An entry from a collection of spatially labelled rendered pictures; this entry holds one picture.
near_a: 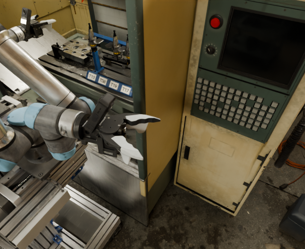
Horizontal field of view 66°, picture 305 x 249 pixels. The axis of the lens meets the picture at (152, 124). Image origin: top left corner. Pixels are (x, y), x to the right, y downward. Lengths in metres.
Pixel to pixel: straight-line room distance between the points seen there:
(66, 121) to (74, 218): 1.47
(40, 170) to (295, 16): 1.15
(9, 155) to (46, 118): 0.33
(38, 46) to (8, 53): 2.14
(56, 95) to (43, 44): 2.20
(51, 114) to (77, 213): 1.46
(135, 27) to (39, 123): 0.40
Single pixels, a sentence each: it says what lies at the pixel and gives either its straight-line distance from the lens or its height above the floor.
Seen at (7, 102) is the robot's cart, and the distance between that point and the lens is 1.65.
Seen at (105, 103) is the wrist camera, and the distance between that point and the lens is 0.54.
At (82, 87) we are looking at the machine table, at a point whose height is 0.86.
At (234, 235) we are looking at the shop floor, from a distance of 2.23.
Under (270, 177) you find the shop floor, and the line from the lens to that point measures 2.62.
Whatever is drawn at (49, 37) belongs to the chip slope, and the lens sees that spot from 3.06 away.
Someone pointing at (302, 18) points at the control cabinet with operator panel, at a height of 1.68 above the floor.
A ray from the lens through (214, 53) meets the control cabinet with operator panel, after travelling 1.18.
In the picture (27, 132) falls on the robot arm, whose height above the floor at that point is 1.36.
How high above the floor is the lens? 2.01
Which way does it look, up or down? 46 degrees down
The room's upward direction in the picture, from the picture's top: straight up
